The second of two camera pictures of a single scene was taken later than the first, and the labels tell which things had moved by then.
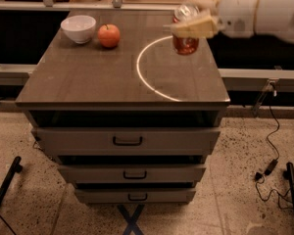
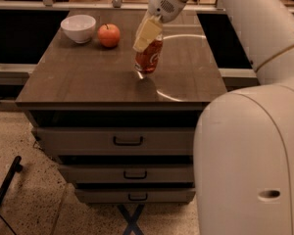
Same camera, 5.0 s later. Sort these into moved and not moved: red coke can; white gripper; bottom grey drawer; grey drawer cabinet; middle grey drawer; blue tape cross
Moved: white gripper; red coke can
Not moved: bottom grey drawer; grey drawer cabinet; middle grey drawer; blue tape cross
